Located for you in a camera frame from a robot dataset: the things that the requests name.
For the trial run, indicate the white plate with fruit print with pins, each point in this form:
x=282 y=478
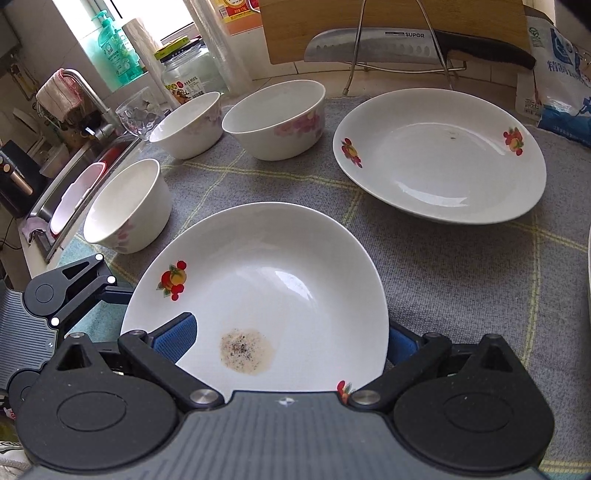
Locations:
x=438 y=157
x=277 y=286

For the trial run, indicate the white bowl with pink flowers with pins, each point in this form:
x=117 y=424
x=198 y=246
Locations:
x=272 y=120
x=124 y=207
x=184 y=124

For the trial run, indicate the grey checked cloth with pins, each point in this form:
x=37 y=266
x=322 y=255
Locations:
x=438 y=286

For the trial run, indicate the green soap bottle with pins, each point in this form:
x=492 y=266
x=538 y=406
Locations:
x=111 y=44

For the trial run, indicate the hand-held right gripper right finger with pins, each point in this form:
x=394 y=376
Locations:
x=402 y=344

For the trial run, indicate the clear drinking glass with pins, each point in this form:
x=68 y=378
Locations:
x=136 y=115

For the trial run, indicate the pink plastic basin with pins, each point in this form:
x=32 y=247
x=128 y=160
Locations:
x=71 y=194

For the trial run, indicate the metal faucet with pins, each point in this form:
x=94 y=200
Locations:
x=94 y=97

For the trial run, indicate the black kitchen appliance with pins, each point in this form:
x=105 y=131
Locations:
x=14 y=180

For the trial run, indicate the stainless steel sink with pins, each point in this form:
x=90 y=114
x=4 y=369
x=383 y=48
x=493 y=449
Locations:
x=55 y=184

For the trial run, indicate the white and blue salt bag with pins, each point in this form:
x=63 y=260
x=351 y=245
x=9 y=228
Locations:
x=565 y=78

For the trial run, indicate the purple rag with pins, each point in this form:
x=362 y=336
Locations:
x=32 y=228

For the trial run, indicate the glass jar with label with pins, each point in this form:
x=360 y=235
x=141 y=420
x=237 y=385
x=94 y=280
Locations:
x=187 y=74

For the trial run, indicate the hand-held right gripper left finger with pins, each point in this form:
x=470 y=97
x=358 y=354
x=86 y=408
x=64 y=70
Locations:
x=178 y=336

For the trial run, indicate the orange cooking wine bottle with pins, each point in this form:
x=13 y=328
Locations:
x=238 y=16

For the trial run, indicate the wooden cutting board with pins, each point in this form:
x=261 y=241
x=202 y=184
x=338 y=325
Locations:
x=323 y=18

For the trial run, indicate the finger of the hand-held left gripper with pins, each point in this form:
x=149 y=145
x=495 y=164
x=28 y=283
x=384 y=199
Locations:
x=87 y=290

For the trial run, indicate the clear plastic wrap roll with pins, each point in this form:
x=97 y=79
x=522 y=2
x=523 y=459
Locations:
x=143 y=55
x=221 y=41

